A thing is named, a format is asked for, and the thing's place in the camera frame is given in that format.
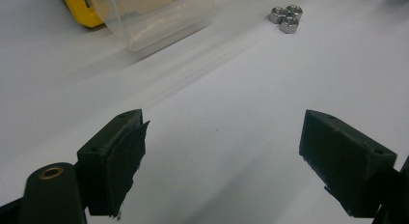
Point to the clear plastic drawer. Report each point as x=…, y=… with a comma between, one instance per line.
x=154, y=18

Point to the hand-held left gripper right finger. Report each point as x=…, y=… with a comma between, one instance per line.
x=344, y=159

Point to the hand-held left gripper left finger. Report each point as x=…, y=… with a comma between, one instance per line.
x=111, y=162

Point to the silver hex nut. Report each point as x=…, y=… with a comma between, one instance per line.
x=277, y=15
x=295, y=11
x=289, y=25

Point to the yellow drawer organizer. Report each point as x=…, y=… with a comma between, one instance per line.
x=80, y=10

